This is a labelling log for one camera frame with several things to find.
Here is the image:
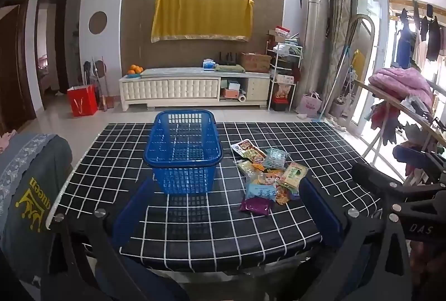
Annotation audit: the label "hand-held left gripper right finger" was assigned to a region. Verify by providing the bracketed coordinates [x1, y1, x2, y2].
[296, 178, 415, 301]

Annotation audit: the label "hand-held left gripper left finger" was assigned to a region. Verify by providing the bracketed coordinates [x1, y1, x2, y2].
[45, 178, 182, 301]

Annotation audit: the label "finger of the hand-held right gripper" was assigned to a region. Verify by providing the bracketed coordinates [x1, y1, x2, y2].
[393, 144, 446, 181]
[350, 162, 446, 205]

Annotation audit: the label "green label snack packet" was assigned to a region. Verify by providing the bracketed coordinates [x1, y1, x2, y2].
[279, 162, 309, 192]

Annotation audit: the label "yellow orange snack packet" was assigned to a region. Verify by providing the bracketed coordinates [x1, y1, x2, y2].
[247, 170, 284, 187]

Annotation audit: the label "purple snack packet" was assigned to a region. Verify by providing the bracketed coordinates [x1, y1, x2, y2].
[240, 197, 273, 217]

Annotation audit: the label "green clear snack packet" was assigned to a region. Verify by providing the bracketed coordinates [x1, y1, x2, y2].
[263, 148, 290, 170]

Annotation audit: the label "blue plastic basket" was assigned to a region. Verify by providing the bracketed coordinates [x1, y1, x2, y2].
[144, 109, 224, 195]

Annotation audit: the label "orange cartoon snack packet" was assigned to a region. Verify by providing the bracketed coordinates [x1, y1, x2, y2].
[249, 154, 270, 172]

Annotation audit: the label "pale cracker packet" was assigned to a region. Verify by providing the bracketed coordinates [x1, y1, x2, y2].
[237, 160, 255, 177]

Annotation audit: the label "clothes drying rack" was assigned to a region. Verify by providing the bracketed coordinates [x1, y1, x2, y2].
[355, 81, 446, 183]

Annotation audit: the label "black white checked tablecloth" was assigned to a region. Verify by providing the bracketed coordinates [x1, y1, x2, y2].
[49, 123, 384, 274]

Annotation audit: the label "pink blanket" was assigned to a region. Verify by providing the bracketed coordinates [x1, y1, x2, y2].
[368, 67, 433, 110]

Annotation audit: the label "pink gift bag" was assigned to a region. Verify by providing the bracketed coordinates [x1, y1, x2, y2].
[296, 92, 323, 118]

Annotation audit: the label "blue mop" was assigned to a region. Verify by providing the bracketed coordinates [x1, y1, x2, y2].
[312, 47, 351, 122]

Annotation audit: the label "hanging dark clothes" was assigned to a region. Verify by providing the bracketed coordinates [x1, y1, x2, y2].
[395, 3, 446, 68]

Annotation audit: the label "red paper bag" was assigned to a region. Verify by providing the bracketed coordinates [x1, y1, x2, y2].
[67, 85, 99, 117]

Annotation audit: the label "red gift box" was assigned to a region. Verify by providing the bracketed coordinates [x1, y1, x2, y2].
[272, 81, 293, 111]

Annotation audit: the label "white TV cabinet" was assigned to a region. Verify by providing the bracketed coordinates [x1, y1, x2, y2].
[119, 67, 272, 111]

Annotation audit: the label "pink cloth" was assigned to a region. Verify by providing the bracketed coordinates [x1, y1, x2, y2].
[0, 130, 16, 152]

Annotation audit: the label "silver standing air conditioner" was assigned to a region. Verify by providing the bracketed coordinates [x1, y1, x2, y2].
[300, 0, 331, 106]

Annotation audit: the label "white metal rack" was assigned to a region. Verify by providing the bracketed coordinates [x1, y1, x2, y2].
[266, 43, 304, 111]

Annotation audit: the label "patterned curtain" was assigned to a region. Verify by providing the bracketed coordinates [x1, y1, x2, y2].
[322, 0, 350, 110]

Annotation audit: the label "brown cardboard box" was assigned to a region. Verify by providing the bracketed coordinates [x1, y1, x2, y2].
[239, 52, 272, 73]

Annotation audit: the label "white red box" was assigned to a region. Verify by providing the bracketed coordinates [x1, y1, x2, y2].
[268, 26, 291, 44]

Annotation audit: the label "dark brown door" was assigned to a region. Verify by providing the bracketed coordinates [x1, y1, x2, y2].
[0, 0, 37, 134]

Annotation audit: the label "yellow cloth cover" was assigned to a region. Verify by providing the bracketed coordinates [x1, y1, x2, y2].
[151, 0, 255, 43]

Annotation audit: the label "white arched frame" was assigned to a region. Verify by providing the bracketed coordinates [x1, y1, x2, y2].
[334, 13, 377, 129]

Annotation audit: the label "brooms by wall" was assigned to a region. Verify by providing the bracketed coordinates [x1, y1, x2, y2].
[84, 57, 114, 110]

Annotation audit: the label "dark brown door frame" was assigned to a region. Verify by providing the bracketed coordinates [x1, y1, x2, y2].
[34, 0, 70, 94]

